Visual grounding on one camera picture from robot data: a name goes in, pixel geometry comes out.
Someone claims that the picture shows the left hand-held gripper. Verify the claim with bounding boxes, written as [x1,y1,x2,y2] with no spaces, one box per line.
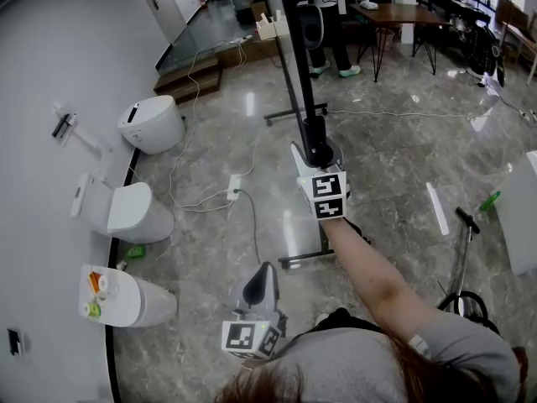
[221,262,289,360]

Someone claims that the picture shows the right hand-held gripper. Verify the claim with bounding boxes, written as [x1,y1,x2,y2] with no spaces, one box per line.
[291,136,352,221]

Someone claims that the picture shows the person's right forearm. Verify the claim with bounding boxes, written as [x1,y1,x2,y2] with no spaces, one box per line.
[323,217,441,343]

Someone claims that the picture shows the person's black trousers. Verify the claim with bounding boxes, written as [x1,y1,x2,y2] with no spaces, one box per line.
[284,306,381,339]

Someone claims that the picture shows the white power strip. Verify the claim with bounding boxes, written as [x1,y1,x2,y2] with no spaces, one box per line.
[226,174,243,202]

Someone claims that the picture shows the person's grey shirt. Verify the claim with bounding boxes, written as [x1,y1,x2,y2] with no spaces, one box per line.
[247,308,521,403]

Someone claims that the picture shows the white one-piece toilet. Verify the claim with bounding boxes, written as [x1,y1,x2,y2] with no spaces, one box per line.
[78,264,178,329]

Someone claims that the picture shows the grey standing fan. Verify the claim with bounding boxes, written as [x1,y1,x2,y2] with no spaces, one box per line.
[298,3,325,51]

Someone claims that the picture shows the pale waste bin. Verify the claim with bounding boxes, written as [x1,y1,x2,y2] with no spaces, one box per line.
[377,27,397,52]

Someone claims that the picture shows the white marker box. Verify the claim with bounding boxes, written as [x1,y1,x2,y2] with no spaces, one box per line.
[255,9,291,41]

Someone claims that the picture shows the wooden step platform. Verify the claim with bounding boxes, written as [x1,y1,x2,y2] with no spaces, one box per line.
[153,0,295,105]

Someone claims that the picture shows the white two-piece toilet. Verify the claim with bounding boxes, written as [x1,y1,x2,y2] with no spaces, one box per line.
[69,172,175,245]

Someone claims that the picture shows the cardboard box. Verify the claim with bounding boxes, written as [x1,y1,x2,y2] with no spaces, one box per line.
[250,0,270,23]

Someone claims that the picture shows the wooden table black legs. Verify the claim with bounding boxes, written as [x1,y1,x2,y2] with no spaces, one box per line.
[347,1,453,83]

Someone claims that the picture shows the black baseboard strip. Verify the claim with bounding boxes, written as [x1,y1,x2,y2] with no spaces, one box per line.
[103,146,143,403]

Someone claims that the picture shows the white smart toilet black stripe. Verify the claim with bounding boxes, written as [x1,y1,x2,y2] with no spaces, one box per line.
[117,94,186,155]

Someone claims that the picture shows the green plastic bottle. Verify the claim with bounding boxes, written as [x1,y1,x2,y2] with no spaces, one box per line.
[477,190,503,213]

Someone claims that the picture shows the red and teal vacuum cleaner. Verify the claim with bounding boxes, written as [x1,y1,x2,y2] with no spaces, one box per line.
[435,207,503,336]

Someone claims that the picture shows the white pillar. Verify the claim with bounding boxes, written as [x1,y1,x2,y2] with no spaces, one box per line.
[394,0,415,44]

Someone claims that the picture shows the dark work table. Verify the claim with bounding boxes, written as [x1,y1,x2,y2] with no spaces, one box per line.
[427,0,497,31]

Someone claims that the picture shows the white bathtub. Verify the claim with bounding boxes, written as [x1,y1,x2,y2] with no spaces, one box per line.
[494,149,537,277]

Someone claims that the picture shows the white door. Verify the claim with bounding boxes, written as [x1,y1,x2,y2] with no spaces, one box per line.
[133,0,188,44]

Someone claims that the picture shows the white-legged wooden bench table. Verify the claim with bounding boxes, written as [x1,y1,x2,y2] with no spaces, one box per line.
[494,0,537,86]

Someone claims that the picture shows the white power strip cable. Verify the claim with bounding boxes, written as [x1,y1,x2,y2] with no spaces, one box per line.
[167,34,263,213]

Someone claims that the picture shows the black wall socket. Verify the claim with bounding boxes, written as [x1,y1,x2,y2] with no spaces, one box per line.
[7,327,24,357]

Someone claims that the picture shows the black wall-mounted holder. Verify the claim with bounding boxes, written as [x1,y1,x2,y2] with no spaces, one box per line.
[51,113,77,139]

